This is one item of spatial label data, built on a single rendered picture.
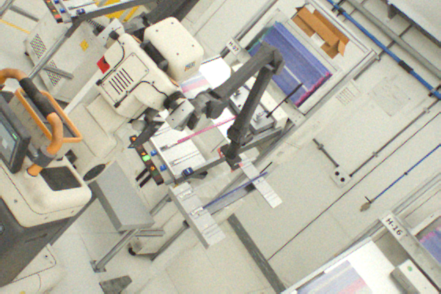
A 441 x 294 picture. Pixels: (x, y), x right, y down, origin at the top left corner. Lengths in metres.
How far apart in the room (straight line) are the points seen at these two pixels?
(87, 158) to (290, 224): 2.67
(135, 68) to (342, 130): 2.72
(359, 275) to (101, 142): 1.36
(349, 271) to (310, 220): 1.80
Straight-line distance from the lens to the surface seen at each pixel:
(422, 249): 2.40
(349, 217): 3.98
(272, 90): 2.71
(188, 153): 2.45
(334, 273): 2.29
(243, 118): 1.99
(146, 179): 2.88
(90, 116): 1.80
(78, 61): 3.57
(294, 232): 4.13
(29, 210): 1.45
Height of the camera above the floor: 1.64
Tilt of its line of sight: 15 degrees down
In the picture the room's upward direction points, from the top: 45 degrees clockwise
